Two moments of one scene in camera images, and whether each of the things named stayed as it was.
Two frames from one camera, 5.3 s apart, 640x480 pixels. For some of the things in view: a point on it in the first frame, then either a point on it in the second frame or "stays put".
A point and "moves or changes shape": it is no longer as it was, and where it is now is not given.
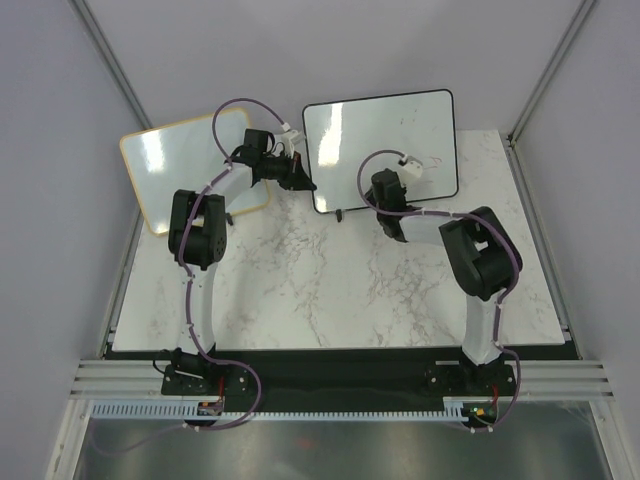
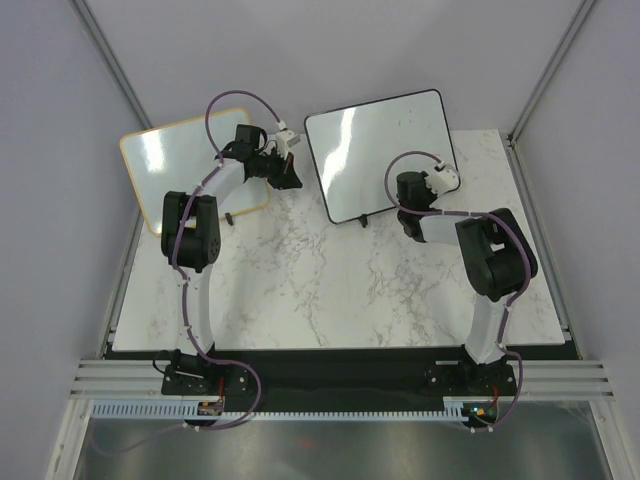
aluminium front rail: [544, 378] stays put
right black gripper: [370, 197] -> [432, 196]
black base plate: [332, 379] stays put
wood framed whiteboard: [183, 157] stays put
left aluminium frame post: [111, 61] stays put
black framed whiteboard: [339, 134] moves or changes shape
